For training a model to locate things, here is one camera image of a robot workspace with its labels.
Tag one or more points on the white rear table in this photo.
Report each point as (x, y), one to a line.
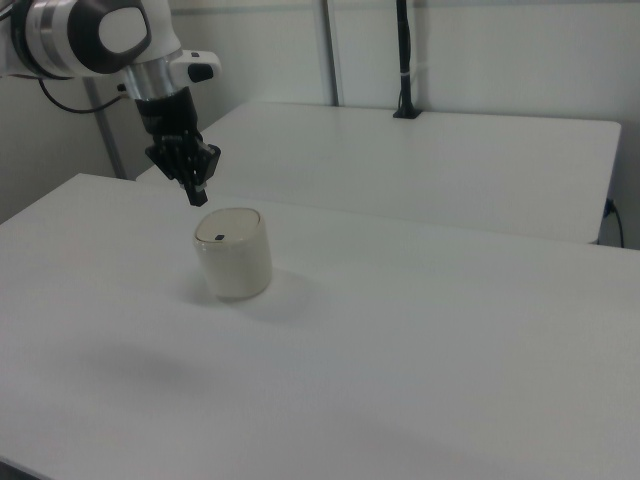
(425, 160)

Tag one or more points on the cream round trash bin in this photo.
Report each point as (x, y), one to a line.
(235, 270)

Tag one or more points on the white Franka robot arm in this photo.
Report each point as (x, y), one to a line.
(55, 35)

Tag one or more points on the grey metal frame post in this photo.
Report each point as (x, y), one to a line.
(332, 50)
(107, 140)

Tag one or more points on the black clamped camera pole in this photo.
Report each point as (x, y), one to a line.
(405, 60)

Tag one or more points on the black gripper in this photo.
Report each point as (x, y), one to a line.
(167, 112)

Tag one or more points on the cream trash bin lid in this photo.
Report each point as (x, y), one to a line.
(227, 225)

